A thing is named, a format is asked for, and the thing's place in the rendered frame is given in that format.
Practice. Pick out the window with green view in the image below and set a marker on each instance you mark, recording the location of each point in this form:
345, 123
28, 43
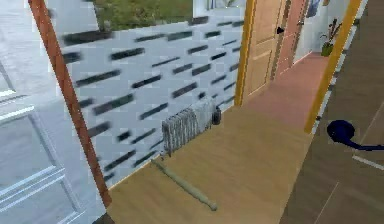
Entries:
143, 13

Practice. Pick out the white panelled room door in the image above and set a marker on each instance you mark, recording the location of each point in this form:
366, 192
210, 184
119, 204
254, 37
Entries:
30, 156

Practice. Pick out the dark brown room door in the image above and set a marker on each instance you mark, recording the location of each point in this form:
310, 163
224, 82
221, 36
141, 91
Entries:
343, 156

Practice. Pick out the pink room door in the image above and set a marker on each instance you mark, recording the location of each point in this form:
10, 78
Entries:
289, 36

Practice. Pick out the green potted house plant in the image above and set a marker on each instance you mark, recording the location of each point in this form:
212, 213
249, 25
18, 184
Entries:
328, 41

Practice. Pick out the light wooden room door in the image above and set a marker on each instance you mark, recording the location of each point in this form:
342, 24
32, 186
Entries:
263, 50

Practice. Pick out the grey ribbed radiator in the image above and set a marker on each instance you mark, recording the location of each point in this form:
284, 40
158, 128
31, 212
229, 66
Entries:
186, 124

